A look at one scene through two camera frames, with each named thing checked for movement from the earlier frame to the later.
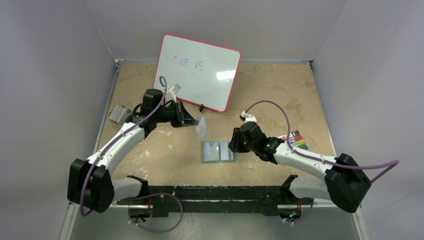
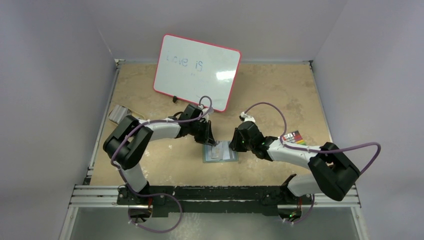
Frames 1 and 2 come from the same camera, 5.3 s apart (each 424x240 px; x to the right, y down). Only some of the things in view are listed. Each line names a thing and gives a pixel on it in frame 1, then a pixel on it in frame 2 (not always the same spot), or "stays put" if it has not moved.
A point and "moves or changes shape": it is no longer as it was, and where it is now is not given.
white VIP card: x=201 y=128 moves or changes shape
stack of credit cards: x=119 y=114 stays put
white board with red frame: x=205 y=73 stays put
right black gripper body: x=237 y=140 stays put
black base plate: x=171 y=201 stays put
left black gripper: x=183 y=119 -> x=206 y=137
